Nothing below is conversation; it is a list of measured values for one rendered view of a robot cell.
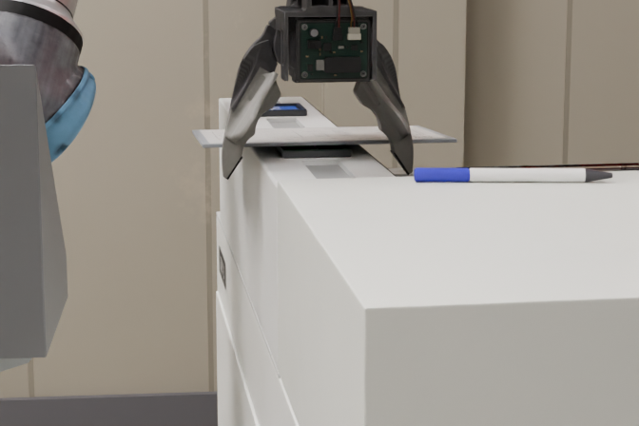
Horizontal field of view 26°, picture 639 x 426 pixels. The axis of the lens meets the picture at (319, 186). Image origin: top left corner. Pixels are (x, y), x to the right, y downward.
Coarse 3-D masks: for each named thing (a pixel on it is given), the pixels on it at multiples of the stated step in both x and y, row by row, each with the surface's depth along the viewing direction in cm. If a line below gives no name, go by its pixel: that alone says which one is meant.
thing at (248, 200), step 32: (224, 128) 145; (256, 160) 114; (288, 160) 111; (320, 160) 111; (352, 160) 111; (224, 192) 147; (256, 192) 114; (224, 224) 149; (256, 224) 115; (256, 256) 116; (256, 288) 116
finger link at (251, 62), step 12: (264, 36) 109; (252, 48) 109; (264, 48) 109; (252, 60) 109; (264, 60) 109; (276, 60) 110; (240, 72) 110; (252, 72) 109; (240, 84) 110; (240, 96) 109
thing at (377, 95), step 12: (360, 84) 111; (372, 84) 109; (384, 84) 111; (360, 96) 111; (372, 96) 111; (384, 96) 109; (372, 108) 111; (384, 108) 111; (396, 108) 108; (384, 120) 111; (396, 120) 109; (384, 132) 112; (396, 132) 112; (408, 132) 108; (396, 144) 112; (408, 144) 112; (396, 156) 112; (408, 156) 112; (408, 168) 112
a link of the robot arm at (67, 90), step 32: (0, 0) 127; (32, 0) 127; (64, 0) 131; (0, 32) 125; (32, 32) 126; (64, 32) 128; (0, 64) 123; (32, 64) 125; (64, 64) 128; (64, 96) 127; (64, 128) 127
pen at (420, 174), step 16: (416, 176) 98; (432, 176) 98; (448, 176) 98; (464, 176) 98; (480, 176) 98; (496, 176) 98; (512, 176) 98; (528, 176) 98; (544, 176) 98; (560, 176) 98; (576, 176) 98; (592, 176) 98; (608, 176) 98
